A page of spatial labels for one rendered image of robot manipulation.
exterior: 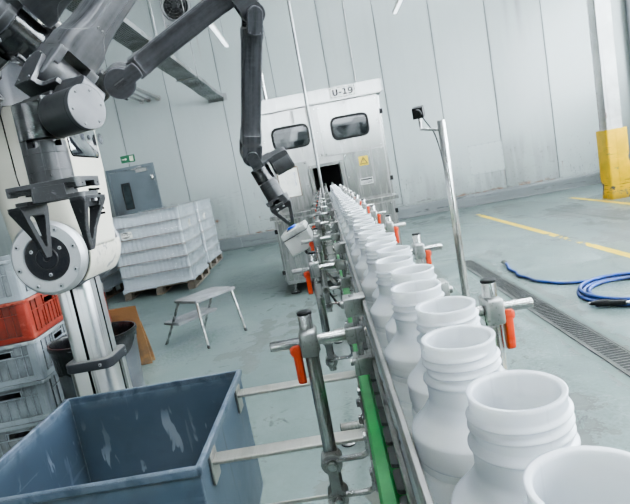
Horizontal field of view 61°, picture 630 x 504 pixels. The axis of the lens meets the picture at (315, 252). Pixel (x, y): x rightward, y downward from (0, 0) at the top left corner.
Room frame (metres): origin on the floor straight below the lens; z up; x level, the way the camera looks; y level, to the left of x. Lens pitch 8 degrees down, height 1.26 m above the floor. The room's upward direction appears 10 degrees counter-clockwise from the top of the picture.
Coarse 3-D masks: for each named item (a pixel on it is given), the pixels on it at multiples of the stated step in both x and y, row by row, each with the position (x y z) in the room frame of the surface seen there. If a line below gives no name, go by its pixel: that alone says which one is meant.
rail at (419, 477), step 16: (352, 272) 0.75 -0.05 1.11; (352, 288) 0.97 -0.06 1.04; (368, 320) 0.48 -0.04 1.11; (368, 336) 0.64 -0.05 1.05; (384, 368) 0.36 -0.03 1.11; (384, 400) 0.45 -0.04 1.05; (400, 416) 0.28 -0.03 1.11; (400, 432) 0.28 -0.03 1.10; (400, 448) 0.37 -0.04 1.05; (400, 464) 0.35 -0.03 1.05; (416, 464) 0.23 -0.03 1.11; (416, 480) 0.23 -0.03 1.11
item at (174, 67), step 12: (72, 0) 4.92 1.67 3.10; (72, 12) 5.19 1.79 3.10; (132, 24) 5.94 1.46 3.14; (120, 36) 6.12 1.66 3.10; (132, 36) 6.19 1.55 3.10; (144, 36) 6.30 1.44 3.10; (132, 48) 6.65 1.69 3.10; (168, 60) 7.48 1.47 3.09; (168, 72) 8.16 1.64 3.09; (180, 72) 8.30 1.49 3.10; (192, 72) 8.55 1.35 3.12; (192, 84) 9.32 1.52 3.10; (204, 84) 9.49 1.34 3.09
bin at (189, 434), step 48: (192, 384) 0.89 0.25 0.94; (240, 384) 0.87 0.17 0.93; (288, 384) 0.83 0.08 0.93; (48, 432) 0.81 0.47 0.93; (96, 432) 0.89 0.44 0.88; (144, 432) 0.89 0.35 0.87; (192, 432) 0.89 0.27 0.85; (240, 432) 0.80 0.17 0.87; (336, 432) 0.64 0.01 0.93; (0, 480) 0.68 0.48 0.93; (48, 480) 0.78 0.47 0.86; (96, 480) 0.89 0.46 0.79; (144, 480) 0.58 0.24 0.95; (192, 480) 0.58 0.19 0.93; (240, 480) 0.74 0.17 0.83
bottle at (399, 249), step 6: (390, 246) 0.57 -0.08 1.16; (396, 246) 0.57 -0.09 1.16; (402, 246) 0.56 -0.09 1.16; (408, 246) 0.55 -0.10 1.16; (378, 252) 0.54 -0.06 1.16; (384, 252) 0.54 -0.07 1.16; (390, 252) 0.53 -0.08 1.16; (396, 252) 0.53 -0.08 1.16; (402, 252) 0.53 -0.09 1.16; (408, 252) 0.54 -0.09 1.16; (378, 258) 0.55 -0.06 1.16; (372, 294) 0.55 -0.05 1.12; (378, 294) 0.54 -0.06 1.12
